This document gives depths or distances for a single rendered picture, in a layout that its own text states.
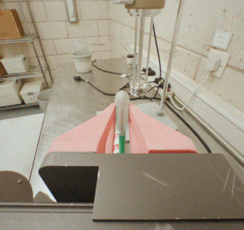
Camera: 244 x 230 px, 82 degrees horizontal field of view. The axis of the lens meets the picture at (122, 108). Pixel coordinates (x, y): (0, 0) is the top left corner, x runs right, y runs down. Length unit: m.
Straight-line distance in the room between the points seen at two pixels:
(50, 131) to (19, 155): 0.12
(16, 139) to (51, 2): 2.05
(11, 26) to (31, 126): 1.66
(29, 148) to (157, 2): 0.58
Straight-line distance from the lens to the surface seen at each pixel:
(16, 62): 2.35
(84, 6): 2.44
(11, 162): 0.59
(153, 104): 0.69
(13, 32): 2.21
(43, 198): 0.29
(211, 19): 0.69
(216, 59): 0.62
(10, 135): 0.69
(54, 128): 0.63
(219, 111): 0.60
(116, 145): 0.48
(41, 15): 2.47
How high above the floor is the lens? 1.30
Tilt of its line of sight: 36 degrees down
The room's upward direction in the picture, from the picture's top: straight up
